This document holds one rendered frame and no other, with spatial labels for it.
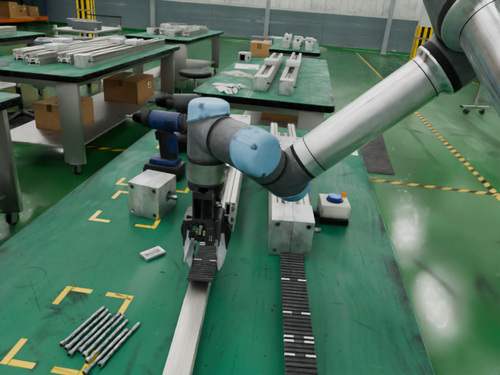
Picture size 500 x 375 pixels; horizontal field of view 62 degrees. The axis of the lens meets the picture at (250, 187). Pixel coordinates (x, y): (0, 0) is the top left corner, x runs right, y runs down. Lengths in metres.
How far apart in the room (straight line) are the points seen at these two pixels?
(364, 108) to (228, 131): 0.23
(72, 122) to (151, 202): 2.27
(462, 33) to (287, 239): 0.58
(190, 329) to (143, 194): 0.47
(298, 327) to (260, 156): 0.31
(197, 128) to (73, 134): 2.67
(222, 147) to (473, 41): 0.37
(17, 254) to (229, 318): 0.50
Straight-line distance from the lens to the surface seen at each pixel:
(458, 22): 0.60
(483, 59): 0.56
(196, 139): 0.73
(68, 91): 3.29
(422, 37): 11.05
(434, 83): 0.73
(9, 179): 2.71
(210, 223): 0.78
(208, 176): 0.75
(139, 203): 1.14
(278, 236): 0.98
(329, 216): 1.16
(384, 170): 3.99
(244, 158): 0.64
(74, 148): 3.40
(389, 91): 0.73
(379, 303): 0.93
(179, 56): 6.27
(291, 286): 0.86
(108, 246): 1.04
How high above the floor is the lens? 1.33
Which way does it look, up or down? 24 degrees down
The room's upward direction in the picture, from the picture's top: 5 degrees clockwise
